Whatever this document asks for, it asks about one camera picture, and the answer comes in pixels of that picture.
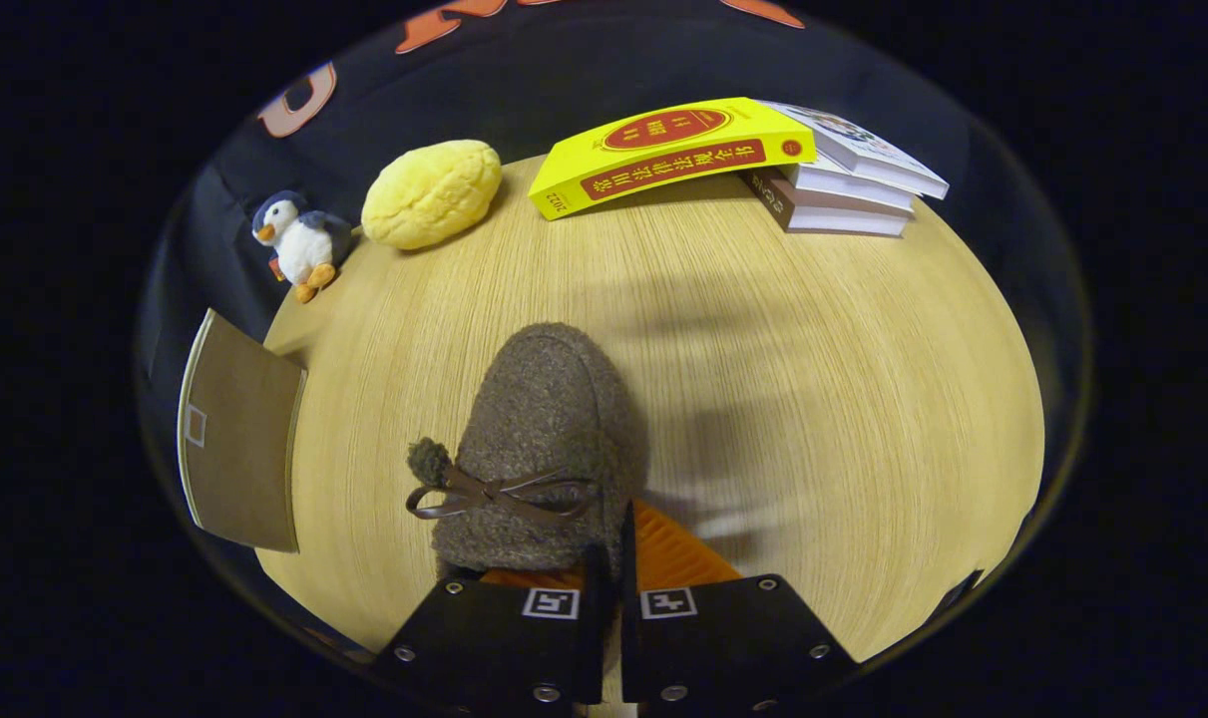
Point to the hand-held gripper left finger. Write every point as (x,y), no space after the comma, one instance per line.
(596,578)

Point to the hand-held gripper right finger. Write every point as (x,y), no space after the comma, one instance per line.
(627,568)

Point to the brown fuzzy shoe with bow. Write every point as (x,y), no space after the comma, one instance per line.
(549,409)

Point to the beige fabric storage box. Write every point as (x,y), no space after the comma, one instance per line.
(244,449)

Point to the brown book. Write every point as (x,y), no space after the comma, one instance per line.
(833,219)

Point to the yellow plush bun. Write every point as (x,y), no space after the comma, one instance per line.
(429,194)

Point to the yellow book with red circle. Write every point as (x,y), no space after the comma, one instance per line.
(663,150)

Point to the plain white book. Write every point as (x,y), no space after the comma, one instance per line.
(853,187)

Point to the penguin plush toy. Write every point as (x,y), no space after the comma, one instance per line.
(304,244)

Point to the white illustrated book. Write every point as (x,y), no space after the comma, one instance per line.
(863,150)

